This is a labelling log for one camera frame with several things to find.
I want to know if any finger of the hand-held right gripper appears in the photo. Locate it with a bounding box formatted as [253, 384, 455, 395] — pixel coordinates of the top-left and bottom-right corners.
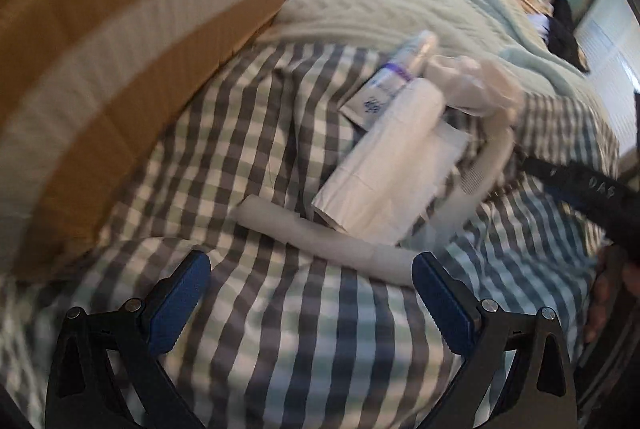
[522, 156, 584, 211]

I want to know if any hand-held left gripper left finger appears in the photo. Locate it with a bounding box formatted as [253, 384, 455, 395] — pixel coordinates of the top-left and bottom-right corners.
[45, 249, 211, 429]

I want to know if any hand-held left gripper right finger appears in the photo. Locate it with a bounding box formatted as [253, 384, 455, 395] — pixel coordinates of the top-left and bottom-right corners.
[412, 251, 579, 429]

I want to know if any long white plastic tube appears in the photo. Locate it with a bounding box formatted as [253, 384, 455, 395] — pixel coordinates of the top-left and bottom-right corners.
[236, 196, 417, 286]

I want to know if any taped brown cardboard box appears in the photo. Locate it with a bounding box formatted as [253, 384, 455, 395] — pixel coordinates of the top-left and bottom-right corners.
[0, 0, 327, 282]

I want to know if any person's right hand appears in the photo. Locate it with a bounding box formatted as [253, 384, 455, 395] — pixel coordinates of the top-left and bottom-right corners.
[584, 243, 640, 346]

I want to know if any grey checked blanket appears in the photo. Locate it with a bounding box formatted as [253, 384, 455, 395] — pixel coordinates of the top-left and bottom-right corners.
[0, 42, 621, 429]

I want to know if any black bag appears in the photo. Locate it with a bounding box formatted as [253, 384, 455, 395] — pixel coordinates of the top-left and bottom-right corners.
[544, 0, 592, 74]

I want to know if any white wardrobe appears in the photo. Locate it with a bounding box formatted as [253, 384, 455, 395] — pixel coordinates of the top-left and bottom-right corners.
[572, 0, 640, 150]

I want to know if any white plastic bag roll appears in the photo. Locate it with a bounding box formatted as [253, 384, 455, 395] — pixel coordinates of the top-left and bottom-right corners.
[311, 78, 447, 231]

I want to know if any white ointment tube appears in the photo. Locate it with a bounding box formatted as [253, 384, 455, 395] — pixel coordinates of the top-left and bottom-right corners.
[339, 29, 440, 131]

